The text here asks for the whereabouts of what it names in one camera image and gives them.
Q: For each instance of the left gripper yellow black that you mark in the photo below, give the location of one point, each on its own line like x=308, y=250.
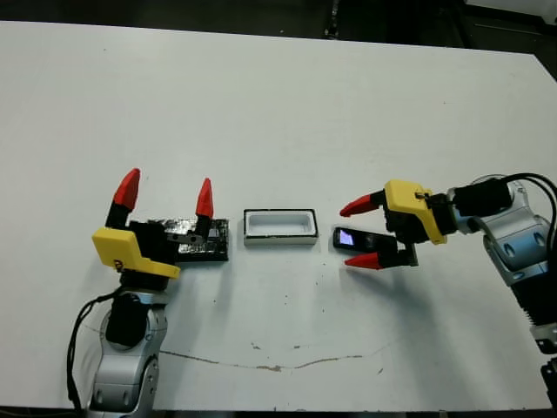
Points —
x=148, y=248

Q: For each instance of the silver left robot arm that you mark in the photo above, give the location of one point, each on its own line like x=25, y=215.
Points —
x=126, y=357

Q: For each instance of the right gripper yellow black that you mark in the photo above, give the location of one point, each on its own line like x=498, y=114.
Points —
x=418, y=217

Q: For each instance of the white cabinet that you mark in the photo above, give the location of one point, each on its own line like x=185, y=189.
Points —
x=513, y=5

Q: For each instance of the black glossy box lid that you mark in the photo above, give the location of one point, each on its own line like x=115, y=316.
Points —
x=213, y=244

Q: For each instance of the white camera box base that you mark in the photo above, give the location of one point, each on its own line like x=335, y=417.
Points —
x=278, y=240

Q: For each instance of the black metal stand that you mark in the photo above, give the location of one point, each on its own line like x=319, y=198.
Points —
x=333, y=26

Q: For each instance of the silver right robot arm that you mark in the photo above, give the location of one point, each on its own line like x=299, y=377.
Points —
x=513, y=235

